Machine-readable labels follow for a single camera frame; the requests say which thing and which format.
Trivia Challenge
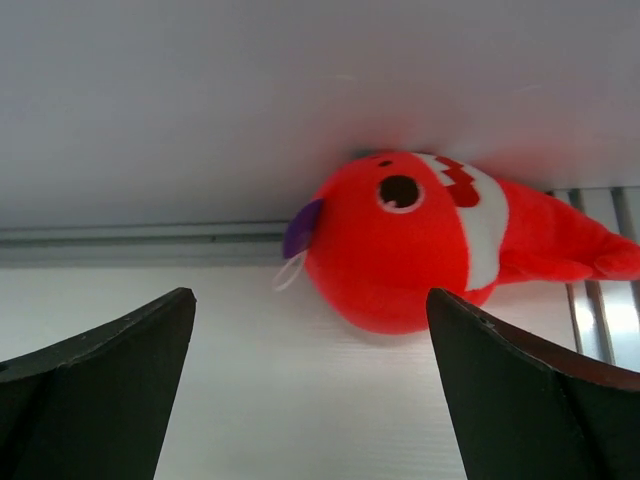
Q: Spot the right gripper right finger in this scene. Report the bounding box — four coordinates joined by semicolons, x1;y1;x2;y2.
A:
426;289;639;479

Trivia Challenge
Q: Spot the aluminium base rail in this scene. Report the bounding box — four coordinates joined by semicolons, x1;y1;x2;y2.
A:
0;185;640;369

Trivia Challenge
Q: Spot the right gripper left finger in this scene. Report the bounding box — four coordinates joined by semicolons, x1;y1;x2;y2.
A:
1;288;196;480

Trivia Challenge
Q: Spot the red shark plush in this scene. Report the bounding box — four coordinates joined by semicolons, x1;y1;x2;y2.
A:
282;151;639;335

